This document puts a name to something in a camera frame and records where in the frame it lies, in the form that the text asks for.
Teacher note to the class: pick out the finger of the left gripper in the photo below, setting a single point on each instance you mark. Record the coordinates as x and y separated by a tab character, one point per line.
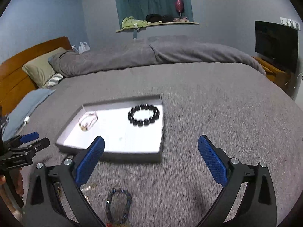
38	146
28	137

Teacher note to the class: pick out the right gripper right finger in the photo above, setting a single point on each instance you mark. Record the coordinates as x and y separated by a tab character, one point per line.
258	205

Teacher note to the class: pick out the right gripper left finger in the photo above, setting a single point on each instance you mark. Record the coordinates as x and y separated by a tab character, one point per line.
43	206

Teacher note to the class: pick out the wooden tv stand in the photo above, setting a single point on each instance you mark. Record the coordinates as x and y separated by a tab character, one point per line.
279	77

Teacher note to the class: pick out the black cloth on shelf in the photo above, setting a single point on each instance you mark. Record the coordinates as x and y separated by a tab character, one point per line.
154	18

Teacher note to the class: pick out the green cloth on shelf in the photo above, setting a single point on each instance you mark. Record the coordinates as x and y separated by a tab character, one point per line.
132	23

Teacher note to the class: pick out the black television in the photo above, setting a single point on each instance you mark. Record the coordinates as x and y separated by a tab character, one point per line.
277	42

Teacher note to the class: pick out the striped grey pillow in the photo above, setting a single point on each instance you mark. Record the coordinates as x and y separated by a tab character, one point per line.
54	80

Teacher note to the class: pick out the grey duvet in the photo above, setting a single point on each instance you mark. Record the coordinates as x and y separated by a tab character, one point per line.
154	50

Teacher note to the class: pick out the light blue cloth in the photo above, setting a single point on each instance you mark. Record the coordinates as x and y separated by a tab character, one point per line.
25	108

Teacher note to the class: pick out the white plastic bag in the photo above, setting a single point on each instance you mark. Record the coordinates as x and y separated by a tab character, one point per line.
83	47

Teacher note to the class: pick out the olive green pillow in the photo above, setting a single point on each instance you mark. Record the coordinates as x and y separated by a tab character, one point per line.
39	69

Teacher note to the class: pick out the white wall hook rack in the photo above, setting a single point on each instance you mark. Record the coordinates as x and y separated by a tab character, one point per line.
290	23

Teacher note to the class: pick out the gold pearl hair pin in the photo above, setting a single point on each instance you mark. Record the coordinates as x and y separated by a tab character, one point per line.
88	187

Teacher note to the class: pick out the wooden headboard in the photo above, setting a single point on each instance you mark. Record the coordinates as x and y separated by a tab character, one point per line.
15	83

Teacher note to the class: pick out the grey white jewelry tray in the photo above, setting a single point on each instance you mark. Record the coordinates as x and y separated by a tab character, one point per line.
124	142

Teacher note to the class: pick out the wooden window shelf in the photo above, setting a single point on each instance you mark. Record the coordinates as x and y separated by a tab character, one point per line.
158	25

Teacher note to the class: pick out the white charger with cable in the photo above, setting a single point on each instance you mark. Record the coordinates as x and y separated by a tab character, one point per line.
25	122

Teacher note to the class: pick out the grey bed blanket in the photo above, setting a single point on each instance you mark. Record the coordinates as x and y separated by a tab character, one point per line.
234	105

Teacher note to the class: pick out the left hand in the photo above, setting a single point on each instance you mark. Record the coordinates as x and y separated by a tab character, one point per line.
18	183

